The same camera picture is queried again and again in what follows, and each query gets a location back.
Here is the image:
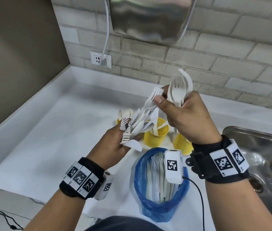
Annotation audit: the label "person's right hand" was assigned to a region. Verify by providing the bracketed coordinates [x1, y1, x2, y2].
[154, 85, 223, 145]

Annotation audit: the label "person's left hand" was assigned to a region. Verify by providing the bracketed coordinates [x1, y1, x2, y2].
[86, 124, 142, 169]

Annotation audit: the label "bundle of white forks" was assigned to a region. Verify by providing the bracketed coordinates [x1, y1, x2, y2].
[167, 69, 194, 108]

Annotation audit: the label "bundle of white plastic cutlery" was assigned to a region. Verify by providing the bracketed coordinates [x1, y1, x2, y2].
[119, 107, 159, 152]
[145, 152, 180, 204]

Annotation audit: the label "stack of white spoons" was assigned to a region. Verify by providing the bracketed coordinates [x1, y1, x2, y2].
[118, 109, 134, 121]

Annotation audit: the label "stack of white knives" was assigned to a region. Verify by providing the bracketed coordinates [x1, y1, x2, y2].
[150, 109, 160, 136]

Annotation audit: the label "blue plastic bag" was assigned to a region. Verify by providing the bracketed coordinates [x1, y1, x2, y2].
[134, 148, 190, 223]

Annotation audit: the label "white plastic fork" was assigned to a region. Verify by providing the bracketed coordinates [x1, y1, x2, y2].
[139, 87, 164, 113]

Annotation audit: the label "person's left forearm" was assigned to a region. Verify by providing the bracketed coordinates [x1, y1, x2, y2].
[24, 189, 87, 231]

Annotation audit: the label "person's right forearm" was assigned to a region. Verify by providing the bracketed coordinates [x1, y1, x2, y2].
[204, 179, 272, 231]

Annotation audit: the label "person's dark shorts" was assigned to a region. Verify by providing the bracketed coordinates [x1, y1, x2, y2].
[84, 216, 165, 231]

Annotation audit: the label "black left wristband with markers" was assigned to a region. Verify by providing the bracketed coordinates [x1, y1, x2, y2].
[59, 157, 105, 200]

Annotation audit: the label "black wristband with markers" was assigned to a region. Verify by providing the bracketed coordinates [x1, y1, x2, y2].
[59, 157, 105, 200]
[190, 135, 250, 184]

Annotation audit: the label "black right wristband with markers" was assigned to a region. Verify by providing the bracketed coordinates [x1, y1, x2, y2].
[190, 135, 250, 184]

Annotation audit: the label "stainless steel sink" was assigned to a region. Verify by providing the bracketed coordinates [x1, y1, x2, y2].
[222, 125, 272, 228]

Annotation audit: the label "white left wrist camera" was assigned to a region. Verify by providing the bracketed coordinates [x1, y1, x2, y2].
[94, 171, 114, 201]

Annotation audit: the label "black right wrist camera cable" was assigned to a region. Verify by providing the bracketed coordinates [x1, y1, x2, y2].
[182, 176, 206, 231]

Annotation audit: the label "white wall socket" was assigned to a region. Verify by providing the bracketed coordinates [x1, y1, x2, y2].
[89, 51, 112, 69]

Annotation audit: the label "stainless steel wall appliance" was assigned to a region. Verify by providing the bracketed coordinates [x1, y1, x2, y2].
[109, 0, 198, 44]

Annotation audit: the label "white plug with cable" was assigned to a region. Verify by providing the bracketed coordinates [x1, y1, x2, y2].
[100, 0, 110, 67]

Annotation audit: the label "black floor cable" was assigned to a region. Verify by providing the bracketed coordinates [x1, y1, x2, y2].
[0, 207, 23, 230]

